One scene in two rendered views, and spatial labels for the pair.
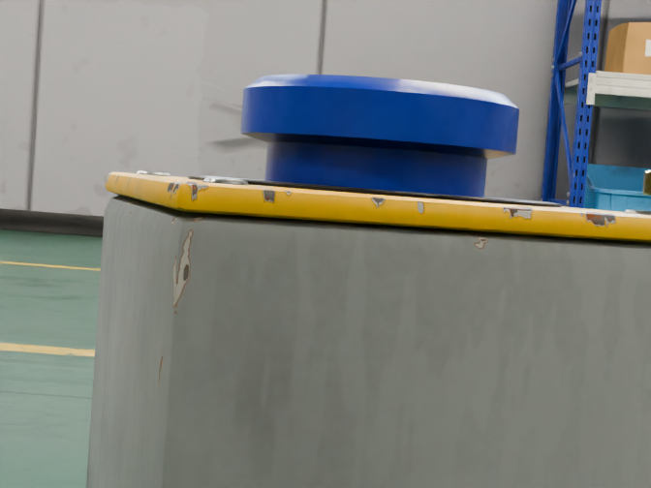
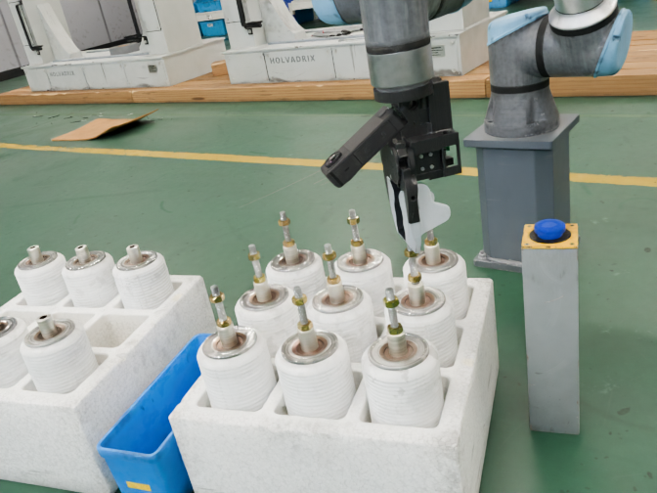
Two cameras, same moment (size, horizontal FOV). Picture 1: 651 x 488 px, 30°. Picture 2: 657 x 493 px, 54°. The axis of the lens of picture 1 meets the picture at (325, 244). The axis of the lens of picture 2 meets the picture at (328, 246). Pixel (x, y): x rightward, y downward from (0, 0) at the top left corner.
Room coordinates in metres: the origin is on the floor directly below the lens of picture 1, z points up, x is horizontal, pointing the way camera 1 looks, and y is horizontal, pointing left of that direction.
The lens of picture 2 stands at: (0.96, 0.27, 0.71)
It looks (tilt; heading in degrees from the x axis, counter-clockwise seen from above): 25 degrees down; 220
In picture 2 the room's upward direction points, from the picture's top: 11 degrees counter-clockwise
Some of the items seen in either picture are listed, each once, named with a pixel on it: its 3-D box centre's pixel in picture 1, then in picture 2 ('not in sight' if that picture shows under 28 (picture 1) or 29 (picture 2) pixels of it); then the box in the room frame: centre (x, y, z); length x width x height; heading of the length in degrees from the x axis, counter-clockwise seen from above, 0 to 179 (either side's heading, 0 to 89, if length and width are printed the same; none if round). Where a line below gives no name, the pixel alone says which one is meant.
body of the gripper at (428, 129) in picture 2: not in sight; (414, 132); (0.28, -0.13, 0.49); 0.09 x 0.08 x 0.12; 138
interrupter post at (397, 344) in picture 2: not in sight; (397, 342); (0.41, -0.11, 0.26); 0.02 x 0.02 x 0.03
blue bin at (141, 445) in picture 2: not in sight; (188, 416); (0.47, -0.51, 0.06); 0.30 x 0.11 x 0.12; 16
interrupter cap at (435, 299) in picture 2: not in sight; (417, 301); (0.30, -0.15, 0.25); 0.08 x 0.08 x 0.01
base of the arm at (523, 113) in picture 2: not in sight; (520, 103); (-0.33, -0.24, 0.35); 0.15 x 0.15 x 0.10
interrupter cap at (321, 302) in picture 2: not in sight; (337, 299); (0.33, -0.26, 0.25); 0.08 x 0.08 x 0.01
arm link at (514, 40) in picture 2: not in sight; (521, 45); (-0.33, -0.23, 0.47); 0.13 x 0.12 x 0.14; 87
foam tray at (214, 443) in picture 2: not in sight; (354, 388); (0.33, -0.26, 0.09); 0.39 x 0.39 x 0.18; 17
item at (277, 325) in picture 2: not in sight; (277, 347); (0.37, -0.37, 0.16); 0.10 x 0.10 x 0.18
